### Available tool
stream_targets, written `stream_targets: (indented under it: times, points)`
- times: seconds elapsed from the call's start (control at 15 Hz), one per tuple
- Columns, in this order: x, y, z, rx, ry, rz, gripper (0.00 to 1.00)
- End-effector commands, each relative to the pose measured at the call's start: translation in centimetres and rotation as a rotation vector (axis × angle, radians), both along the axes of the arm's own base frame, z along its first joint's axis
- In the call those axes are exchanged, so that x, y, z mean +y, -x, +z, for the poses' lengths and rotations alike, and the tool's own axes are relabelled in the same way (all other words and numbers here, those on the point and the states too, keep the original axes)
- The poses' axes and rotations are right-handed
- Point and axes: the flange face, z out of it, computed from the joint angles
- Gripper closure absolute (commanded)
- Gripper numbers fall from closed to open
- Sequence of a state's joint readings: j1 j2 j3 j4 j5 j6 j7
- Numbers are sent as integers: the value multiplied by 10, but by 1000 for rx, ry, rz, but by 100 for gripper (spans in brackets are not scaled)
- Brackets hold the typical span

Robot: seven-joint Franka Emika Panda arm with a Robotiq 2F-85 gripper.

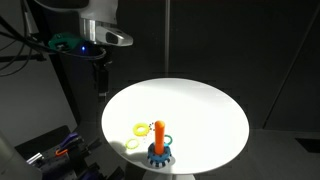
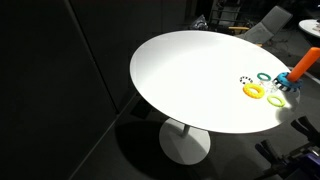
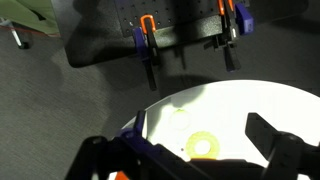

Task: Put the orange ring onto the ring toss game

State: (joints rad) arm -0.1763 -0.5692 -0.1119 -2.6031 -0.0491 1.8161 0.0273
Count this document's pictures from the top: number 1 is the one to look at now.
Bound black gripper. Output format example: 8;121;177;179
92;49;113;99

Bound orange bumpy ring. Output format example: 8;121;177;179
132;122;151;137

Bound grey vertical pole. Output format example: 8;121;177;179
164;0;171;76

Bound lime green bumpy ring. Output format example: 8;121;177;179
124;138;140;151

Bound purple handled clamp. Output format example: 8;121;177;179
59;131;81;149

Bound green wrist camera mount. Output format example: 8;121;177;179
48;32;85;53

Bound orange handled clamp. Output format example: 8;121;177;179
54;148;69;157

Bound teal bumpy ring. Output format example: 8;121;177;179
163;134;174;147

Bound black cable bundle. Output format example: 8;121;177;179
0;0;48;78

